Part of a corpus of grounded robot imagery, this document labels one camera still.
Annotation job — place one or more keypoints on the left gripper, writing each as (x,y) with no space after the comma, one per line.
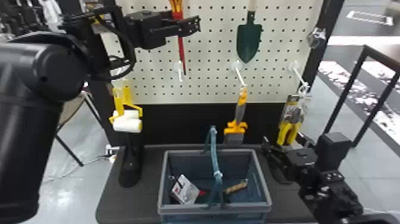
(142,20)

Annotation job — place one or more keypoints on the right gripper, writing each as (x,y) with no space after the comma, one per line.
(298,162)

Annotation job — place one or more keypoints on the red screwdriver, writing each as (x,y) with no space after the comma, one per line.
(182,53)

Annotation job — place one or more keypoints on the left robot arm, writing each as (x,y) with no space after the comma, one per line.
(25,125)

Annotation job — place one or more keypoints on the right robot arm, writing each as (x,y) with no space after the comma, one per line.
(331,200)

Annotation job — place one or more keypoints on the blue basket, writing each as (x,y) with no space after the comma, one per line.
(259,187)

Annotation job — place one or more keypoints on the yellow pliers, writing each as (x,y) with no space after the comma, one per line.
(289,128)

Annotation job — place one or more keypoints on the white pegboard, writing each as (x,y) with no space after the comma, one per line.
(212,81)

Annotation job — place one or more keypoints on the green trowel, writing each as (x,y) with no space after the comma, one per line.
(248,40)

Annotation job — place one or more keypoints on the white carded tool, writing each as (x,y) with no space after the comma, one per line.
(184,190)

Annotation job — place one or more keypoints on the yellow paint roller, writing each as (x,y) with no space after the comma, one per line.
(126,122)

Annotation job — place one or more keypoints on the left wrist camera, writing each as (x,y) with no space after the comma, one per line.
(150,40)

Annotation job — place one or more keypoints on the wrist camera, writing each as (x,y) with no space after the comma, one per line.
(332,150)
(150,40)

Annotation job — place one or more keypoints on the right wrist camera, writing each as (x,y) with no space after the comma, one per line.
(332,150)

